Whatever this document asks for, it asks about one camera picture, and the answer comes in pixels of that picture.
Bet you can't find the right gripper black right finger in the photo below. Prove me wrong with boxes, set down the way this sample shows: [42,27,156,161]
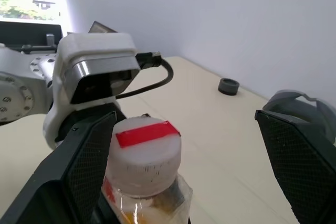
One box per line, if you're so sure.
[254,109,336,224]

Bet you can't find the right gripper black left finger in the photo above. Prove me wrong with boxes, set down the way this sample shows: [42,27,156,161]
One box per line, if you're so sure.
[0,110,118,224]

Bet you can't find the white cap with red sticker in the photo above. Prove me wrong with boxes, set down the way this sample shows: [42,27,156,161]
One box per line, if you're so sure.
[106,115,183,198]

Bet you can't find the clear plastic drink bottle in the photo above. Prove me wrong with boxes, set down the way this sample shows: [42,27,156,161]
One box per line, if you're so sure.
[101,174,194,224]

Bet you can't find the clear wine glass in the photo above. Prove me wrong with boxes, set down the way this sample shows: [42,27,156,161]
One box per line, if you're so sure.
[262,89,336,145]

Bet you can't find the dark tilted flat panel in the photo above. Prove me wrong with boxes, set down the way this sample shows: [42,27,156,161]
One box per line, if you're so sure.
[88,20,118,35]

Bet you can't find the black window ledge unit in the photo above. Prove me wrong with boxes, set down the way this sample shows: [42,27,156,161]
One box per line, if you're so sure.
[0,20,64,51]

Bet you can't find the dark grey round holder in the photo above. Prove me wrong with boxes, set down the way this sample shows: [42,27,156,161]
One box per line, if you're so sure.
[217,78,240,96]

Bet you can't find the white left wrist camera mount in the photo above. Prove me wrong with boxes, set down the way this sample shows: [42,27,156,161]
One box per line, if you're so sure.
[43,32,141,151]

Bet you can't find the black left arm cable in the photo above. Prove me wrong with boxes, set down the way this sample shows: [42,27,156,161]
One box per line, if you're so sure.
[115,50,174,100]

